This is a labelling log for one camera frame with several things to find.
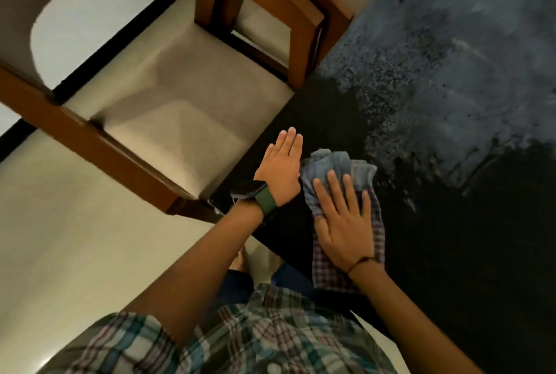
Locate checked blue cleaning cloth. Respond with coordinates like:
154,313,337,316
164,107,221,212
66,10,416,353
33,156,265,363
300,149,387,293

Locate person's right hand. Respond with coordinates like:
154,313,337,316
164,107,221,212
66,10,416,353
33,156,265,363
312,170,376,274

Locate person's left hand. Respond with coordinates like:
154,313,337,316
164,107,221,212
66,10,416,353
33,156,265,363
254,127,304,208

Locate blue jeans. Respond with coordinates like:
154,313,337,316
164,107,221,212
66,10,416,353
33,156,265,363
204,262,363,329

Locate wooden chair with beige cushion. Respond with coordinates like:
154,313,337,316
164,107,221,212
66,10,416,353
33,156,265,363
0,0,301,225
194,0,388,93

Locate person's bare foot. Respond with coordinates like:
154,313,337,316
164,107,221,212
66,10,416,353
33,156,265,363
228,247,252,273

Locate plaid shirt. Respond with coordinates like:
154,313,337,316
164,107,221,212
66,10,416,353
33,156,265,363
37,283,398,374

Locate person's right forearm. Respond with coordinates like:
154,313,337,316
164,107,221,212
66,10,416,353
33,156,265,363
348,260,484,374

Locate person's left forearm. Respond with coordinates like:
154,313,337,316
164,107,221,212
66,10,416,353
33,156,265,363
124,200,265,348

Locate black thread bracelet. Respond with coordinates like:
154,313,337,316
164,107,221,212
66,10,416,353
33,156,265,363
346,256,379,276

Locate green strap smartwatch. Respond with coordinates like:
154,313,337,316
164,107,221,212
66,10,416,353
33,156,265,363
230,180,279,226

